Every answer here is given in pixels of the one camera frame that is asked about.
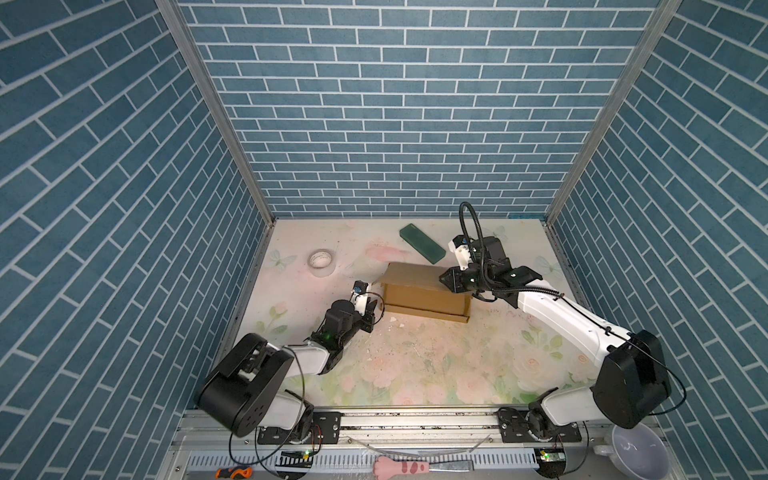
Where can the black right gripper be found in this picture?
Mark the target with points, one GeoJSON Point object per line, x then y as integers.
{"type": "Point", "coordinates": [453, 282]}

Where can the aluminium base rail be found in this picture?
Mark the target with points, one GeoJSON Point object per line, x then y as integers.
{"type": "Point", "coordinates": [459, 442]}

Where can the orange black screwdriver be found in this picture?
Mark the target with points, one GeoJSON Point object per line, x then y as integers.
{"type": "Point", "coordinates": [234, 473]}

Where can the clear tape roll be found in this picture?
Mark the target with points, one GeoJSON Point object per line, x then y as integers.
{"type": "Point", "coordinates": [321, 263]}

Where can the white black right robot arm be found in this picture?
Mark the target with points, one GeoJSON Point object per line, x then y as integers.
{"type": "Point", "coordinates": [632, 380]}

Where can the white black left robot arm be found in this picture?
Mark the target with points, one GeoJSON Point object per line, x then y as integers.
{"type": "Point", "coordinates": [258, 384]}

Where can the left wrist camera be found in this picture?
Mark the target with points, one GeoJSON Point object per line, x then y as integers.
{"type": "Point", "coordinates": [360, 293]}

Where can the dark green flat block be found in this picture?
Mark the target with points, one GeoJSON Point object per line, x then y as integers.
{"type": "Point", "coordinates": [422, 243]}

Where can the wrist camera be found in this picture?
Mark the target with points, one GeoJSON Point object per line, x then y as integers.
{"type": "Point", "coordinates": [461, 248]}
{"type": "Point", "coordinates": [360, 293]}

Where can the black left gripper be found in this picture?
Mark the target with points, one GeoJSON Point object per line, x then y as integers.
{"type": "Point", "coordinates": [369, 317]}

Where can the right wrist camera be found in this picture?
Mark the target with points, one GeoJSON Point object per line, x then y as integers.
{"type": "Point", "coordinates": [461, 248]}

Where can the brown cardboard box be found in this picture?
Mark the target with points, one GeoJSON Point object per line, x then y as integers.
{"type": "Point", "coordinates": [416, 290]}

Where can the pink handled knife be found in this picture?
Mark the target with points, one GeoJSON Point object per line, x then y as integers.
{"type": "Point", "coordinates": [385, 468]}

